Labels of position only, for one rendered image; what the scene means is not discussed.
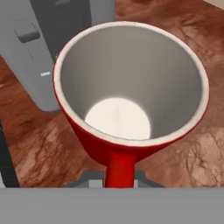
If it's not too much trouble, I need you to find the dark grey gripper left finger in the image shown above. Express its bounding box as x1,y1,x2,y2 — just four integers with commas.
63,171,108,189

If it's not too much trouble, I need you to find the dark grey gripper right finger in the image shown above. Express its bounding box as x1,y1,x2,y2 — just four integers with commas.
133,170,163,189

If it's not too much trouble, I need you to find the red mug with white inside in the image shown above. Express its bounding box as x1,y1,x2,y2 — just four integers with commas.
52,20,211,189

